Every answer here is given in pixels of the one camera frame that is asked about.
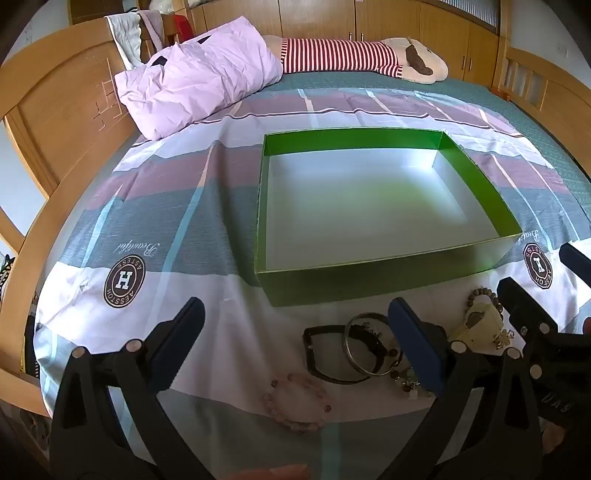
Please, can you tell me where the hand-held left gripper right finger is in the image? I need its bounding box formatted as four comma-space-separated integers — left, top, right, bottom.
388, 298, 543, 480

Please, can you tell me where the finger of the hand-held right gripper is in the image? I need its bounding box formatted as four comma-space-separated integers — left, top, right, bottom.
497, 276, 561, 374
558, 243, 591, 279

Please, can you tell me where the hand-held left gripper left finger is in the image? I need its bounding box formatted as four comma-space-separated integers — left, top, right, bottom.
48, 296, 218, 480

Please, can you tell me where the multicolour bead bracelet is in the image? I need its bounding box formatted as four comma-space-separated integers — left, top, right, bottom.
392, 353, 435, 398

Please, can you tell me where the dark charm bracelet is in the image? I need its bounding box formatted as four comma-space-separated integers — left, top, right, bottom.
349, 322, 402, 365

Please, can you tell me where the cream jewelry pouch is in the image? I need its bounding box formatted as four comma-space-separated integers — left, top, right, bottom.
450, 305, 505, 354

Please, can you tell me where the wooden bead bracelet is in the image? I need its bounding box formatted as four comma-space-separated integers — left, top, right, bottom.
465, 287, 502, 315

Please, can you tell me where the silver bangle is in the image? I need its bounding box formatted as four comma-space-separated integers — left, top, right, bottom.
344, 312, 407, 376

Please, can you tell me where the black band bracelet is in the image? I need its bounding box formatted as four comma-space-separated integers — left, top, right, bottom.
302, 324, 370, 384

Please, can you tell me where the pink bead bracelet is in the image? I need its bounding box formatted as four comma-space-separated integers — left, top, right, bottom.
263, 373, 334, 433

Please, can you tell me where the green cardboard box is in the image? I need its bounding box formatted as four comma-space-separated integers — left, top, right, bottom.
253, 128, 524, 308

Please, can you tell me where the person's right hand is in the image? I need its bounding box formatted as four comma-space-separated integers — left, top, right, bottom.
540, 418, 571, 462

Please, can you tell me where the person's left hand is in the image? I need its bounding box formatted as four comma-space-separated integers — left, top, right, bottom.
226, 464, 311, 480

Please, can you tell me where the striped printed bed sheet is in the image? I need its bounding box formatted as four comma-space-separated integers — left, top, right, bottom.
34, 83, 591, 480

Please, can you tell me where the wooden footboard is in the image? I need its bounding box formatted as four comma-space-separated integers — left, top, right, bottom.
492, 39, 591, 158

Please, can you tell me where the wooden headboard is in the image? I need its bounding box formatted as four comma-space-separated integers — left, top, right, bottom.
0, 21, 139, 416

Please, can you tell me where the lilac pillow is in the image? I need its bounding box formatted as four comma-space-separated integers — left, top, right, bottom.
114, 16, 283, 140

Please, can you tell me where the red striped plush toy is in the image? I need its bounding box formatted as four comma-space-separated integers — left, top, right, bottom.
270, 36, 451, 85

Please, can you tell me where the wooden wardrobe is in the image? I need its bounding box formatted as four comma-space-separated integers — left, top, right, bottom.
185, 0, 504, 84

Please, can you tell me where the grey white garment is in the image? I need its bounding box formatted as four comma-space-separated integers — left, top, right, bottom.
105, 11, 145, 70

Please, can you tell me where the red cloth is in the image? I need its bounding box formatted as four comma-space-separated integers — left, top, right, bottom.
173, 14, 195, 43

